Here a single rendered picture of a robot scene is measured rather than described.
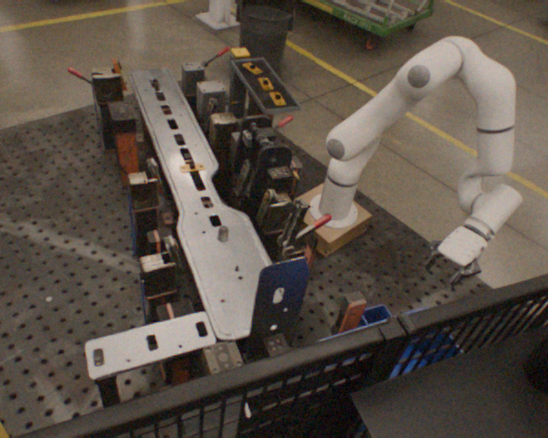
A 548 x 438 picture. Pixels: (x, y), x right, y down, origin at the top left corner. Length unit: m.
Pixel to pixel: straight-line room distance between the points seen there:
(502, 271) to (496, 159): 1.83
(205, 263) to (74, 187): 0.88
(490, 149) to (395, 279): 0.67
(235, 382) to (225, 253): 0.87
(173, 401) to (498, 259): 2.85
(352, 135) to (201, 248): 0.59
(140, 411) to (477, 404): 0.45
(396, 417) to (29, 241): 1.49
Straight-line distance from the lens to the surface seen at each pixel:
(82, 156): 2.24
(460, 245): 1.47
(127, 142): 1.91
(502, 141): 1.39
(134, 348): 1.21
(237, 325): 1.23
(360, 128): 1.54
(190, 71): 2.11
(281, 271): 0.94
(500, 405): 0.77
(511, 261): 3.28
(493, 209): 1.49
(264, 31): 4.19
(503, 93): 1.34
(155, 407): 0.53
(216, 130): 1.76
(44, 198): 2.06
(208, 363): 1.11
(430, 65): 1.33
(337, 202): 1.77
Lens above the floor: 2.03
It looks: 43 degrees down
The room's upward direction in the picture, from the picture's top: 10 degrees clockwise
